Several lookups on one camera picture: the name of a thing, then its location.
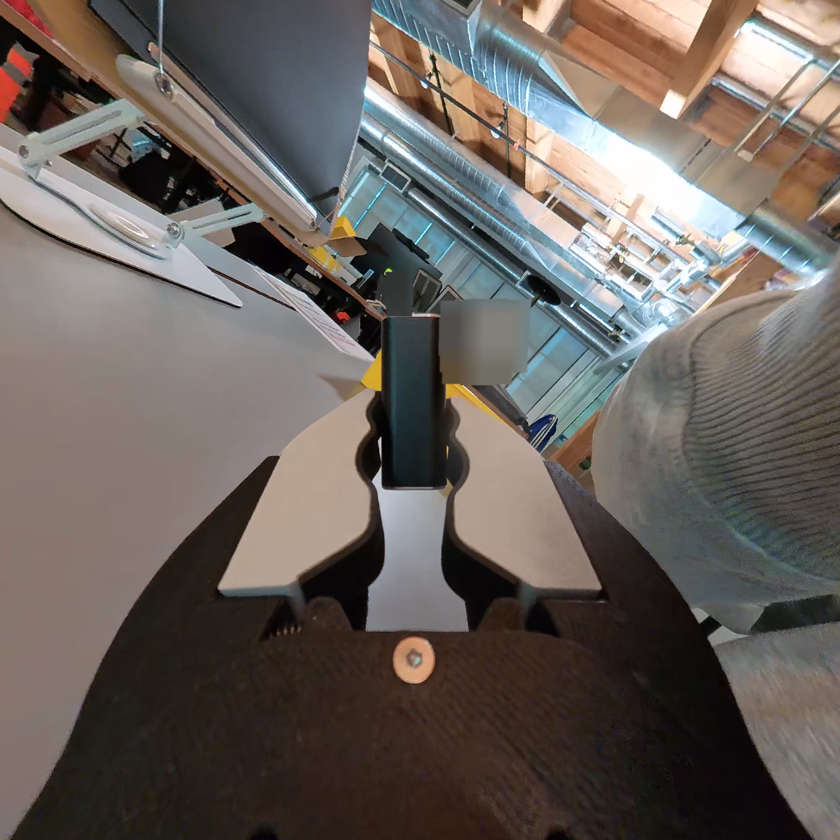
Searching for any silver ventilation duct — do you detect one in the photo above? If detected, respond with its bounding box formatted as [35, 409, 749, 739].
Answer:
[371, 0, 840, 273]
[360, 82, 664, 358]

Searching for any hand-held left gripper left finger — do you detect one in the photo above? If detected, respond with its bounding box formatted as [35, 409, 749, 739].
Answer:
[217, 397, 386, 630]

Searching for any person's grey hoodie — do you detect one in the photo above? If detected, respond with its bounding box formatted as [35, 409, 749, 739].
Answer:
[712, 626, 840, 840]

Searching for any wood-framed black screen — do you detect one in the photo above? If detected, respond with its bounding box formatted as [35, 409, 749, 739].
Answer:
[20, 0, 376, 260]

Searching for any grey desk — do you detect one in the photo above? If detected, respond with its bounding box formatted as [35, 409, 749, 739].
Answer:
[0, 125, 378, 840]

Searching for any person's right forearm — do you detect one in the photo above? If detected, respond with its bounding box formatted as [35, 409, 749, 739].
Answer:
[591, 259, 840, 634]

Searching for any white paper sheet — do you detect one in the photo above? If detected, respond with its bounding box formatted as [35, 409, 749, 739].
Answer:
[252, 266, 375, 363]

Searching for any black monitor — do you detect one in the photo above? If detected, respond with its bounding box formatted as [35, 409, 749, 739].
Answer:
[367, 223, 444, 317]

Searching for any yellow plastic bin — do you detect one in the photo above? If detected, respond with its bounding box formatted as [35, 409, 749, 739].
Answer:
[360, 351, 526, 437]

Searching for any black network adapter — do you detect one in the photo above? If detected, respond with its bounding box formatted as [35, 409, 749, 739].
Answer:
[379, 314, 450, 492]

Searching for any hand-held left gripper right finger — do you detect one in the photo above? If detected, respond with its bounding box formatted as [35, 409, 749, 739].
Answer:
[445, 397, 603, 627]

